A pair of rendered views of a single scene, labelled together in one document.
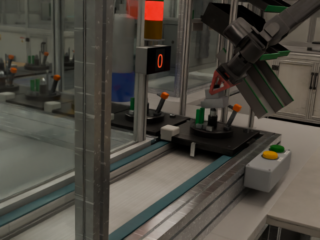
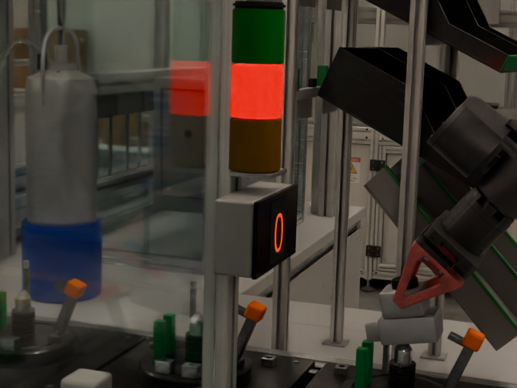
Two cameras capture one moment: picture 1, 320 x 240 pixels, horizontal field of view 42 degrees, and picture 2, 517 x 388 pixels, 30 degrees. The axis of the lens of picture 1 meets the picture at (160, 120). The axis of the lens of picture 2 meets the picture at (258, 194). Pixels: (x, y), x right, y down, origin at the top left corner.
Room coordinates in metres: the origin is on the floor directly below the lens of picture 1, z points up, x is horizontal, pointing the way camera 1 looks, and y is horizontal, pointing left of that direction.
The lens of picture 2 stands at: (0.28, 0.20, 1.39)
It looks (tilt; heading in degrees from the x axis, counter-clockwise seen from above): 10 degrees down; 349
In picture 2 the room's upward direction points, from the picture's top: 2 degrees clockwise
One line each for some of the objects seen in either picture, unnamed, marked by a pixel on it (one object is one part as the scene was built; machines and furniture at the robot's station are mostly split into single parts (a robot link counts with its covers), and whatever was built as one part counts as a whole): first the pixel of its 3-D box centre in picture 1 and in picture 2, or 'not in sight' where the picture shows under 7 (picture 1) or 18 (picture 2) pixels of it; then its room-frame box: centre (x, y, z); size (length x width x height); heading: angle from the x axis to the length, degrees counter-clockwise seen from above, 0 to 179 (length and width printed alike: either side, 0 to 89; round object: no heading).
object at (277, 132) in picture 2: (153, 29); (255, 143); (1.17, 0.03, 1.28); 0.05 x 0.05 x 0.05
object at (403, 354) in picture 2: (213, 111); (403, 351); (1.27, -0.17, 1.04); 0.02 x 0.02 x 0.03
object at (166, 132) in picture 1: (169, 133); not in sight; (1.24, -0.03, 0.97); 0.05 x 0.05 x 0.04; 60
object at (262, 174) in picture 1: (268, 166); not in sight; (1.09, -0.31, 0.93); 0.21 x 0.07 x 0.06; 150
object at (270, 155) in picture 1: (270, 156); not in sight; (1.09, -0.31, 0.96); 0.04 x 0.04 x 0.02
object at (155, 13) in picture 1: (154, 10); (256, 90); (1.17, 0.03, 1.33); 0.05 x 0.05 x 0.05
